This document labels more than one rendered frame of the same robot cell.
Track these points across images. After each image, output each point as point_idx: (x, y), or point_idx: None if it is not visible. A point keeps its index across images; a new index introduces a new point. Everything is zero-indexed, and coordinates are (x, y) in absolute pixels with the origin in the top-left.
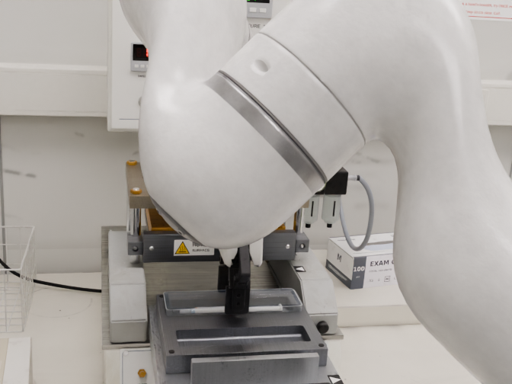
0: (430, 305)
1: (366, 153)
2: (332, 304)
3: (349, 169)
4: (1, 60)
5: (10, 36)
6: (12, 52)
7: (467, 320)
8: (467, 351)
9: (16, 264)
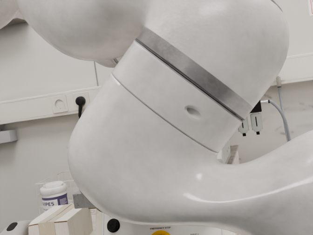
0: (19, 9)
1: (307, 103)
2: (219, 154)
3: (298, 114)
4: (99, 85)
5: (102, 72)
6: (104, 80)
7: (23, 6)
8: (32, 25)
9: None
